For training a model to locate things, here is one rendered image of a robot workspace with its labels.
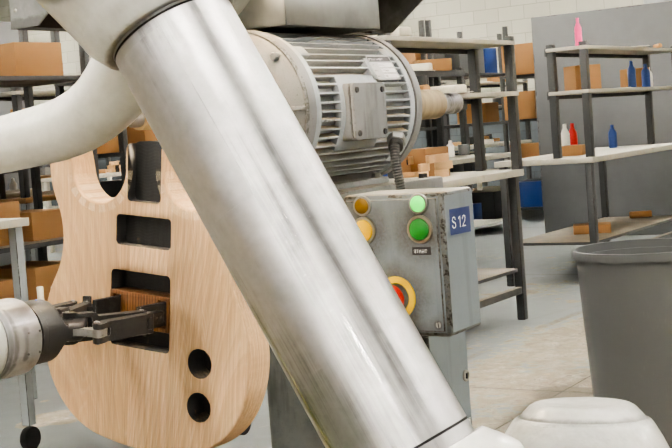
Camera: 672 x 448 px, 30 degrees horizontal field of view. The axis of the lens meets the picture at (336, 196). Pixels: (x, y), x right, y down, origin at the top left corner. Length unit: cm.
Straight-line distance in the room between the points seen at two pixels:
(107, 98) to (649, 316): 338
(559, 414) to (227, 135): 35
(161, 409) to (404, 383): 80
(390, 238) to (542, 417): 75
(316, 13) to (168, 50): 106
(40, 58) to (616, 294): 482
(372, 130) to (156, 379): 57
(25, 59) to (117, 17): 725
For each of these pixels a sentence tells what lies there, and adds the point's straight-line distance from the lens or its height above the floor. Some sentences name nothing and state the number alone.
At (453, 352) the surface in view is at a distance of 206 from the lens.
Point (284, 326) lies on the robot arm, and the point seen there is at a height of 108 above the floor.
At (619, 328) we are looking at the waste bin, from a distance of 444.
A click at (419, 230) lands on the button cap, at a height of 107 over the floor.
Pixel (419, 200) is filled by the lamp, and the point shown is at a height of 111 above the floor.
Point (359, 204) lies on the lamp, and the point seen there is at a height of 111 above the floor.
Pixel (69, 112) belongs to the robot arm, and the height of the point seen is 125.
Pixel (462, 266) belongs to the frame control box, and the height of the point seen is 101.
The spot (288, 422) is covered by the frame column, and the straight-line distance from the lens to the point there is 212.
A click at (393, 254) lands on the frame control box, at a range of 175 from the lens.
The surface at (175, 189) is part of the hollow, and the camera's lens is 161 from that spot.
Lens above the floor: 121
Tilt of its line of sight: 3 degrees down
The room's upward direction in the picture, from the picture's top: 4 degrees counter-clockwise
